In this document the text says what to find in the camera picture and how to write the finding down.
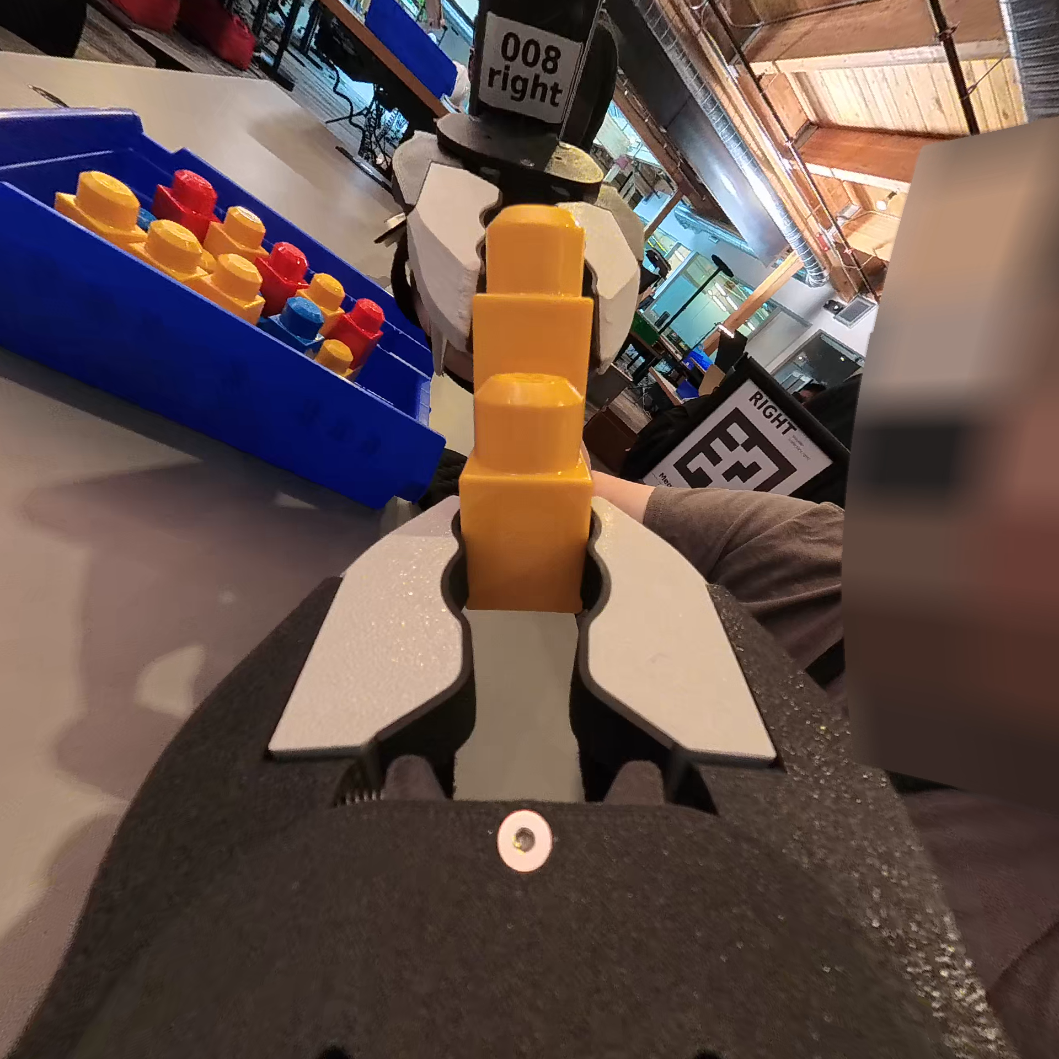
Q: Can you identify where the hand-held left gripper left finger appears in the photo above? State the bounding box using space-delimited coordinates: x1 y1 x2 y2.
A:
267 496 479 783

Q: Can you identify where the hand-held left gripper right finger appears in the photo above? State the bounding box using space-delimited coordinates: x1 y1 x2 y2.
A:
573 496 779 797

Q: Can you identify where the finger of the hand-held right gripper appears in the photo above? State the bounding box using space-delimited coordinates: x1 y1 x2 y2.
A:
409 161 503 383
571 199 644 369

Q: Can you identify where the yellow two-stud toy block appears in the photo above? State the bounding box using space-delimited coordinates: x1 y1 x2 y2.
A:
459 372 595 613

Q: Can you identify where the cluster of assembled block steps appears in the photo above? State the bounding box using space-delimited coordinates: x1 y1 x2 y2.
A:
54 169 387 382

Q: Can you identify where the blue plastic bin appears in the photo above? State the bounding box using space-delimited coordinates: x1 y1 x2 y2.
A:
364 0 458 96
0 108 448 510

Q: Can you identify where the black floor lamp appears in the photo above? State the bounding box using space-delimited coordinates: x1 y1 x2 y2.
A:
662 255 737 332

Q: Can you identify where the black framed marker sign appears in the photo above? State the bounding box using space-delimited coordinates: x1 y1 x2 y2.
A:
621 354 852 498

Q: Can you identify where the red plastic bin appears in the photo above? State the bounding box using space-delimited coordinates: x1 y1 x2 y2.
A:
182 0 258 71
111 0 183 33

